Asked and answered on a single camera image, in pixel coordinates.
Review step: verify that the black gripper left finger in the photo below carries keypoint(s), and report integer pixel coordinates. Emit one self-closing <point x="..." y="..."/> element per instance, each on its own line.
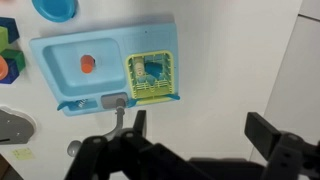
<point x="100" y="160"/>

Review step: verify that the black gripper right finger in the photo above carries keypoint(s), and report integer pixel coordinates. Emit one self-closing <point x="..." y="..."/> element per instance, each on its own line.
<point x="286" y="156"/>

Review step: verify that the light blue toy sink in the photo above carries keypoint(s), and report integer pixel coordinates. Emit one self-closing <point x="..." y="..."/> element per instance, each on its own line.
<point x="66" y="83"/>

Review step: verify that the grey metal mounting plate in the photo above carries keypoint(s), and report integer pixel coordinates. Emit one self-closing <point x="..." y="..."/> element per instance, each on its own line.
<point x="15" y="126"/>

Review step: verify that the grey toy faucet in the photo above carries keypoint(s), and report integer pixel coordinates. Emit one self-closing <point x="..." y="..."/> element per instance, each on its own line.
<point x="119" y="115"/>

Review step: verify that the yellow sticky note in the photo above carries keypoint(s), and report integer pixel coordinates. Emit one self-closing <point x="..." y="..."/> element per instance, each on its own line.
<point x="22" y="153"/>

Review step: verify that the blue toy dish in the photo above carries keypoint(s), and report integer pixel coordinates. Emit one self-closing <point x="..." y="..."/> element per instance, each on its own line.
<point x="154" y="70"/>

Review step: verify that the yellow-green dish rack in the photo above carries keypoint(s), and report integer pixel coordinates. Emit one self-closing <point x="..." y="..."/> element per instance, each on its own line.
<point x="168" y="76"/>

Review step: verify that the dark blue cube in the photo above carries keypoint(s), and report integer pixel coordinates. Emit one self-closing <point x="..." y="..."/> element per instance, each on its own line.
<point x="12" y="73"/>
<point x="11" y="28"/>

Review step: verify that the light green cube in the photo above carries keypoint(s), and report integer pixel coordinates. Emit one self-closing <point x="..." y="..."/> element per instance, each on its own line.
<point x="2" y="38"/>

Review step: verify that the blue plastic bowl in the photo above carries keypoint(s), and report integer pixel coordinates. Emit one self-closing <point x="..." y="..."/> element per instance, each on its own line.
<point x="55" y="8"/>

